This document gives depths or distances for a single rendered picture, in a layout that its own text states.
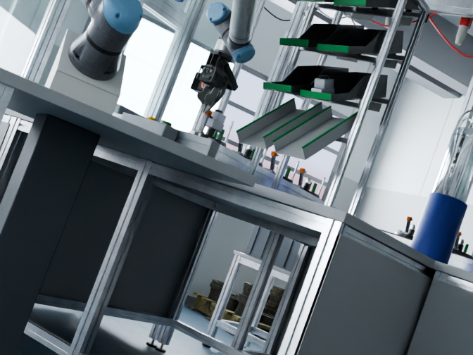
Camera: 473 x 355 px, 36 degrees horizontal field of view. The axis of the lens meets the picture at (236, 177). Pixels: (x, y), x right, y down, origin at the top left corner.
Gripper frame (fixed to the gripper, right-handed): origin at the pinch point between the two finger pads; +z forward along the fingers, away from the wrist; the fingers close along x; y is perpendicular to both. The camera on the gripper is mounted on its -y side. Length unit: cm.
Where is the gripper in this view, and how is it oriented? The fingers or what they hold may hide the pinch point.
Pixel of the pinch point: (206, 110)
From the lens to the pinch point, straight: 257.1
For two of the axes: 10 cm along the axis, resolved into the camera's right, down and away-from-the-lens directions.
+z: -3.5, 9.3, -0.8
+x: 7.7, 2.4, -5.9
